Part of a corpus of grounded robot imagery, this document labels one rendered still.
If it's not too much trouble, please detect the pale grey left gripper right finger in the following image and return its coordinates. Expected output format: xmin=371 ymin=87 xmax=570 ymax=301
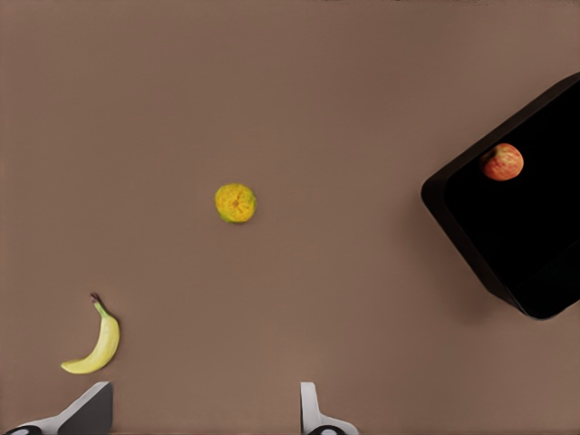
xmin=299 ymin=381 xmax=360 ymax=435

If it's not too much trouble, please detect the yellow-green orange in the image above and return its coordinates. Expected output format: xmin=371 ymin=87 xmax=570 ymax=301
xmin=214 ymin=182 xmax=257 ymax=224

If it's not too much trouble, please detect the black storage box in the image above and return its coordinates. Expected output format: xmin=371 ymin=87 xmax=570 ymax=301
xmin=420 ymin=72 xmax=580 ymax=321

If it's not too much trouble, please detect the red apple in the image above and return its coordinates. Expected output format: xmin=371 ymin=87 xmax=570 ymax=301
xmin=479 ymin=142 xmax=525 ymax=182

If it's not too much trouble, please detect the yellow banana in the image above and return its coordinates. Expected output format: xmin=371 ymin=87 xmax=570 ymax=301
xmin=60 ymin=292 xmax=121 ymax=375

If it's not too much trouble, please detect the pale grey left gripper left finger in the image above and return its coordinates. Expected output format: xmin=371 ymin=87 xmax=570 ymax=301
xmin=1 ymin=381 xmax=114 ymax=435

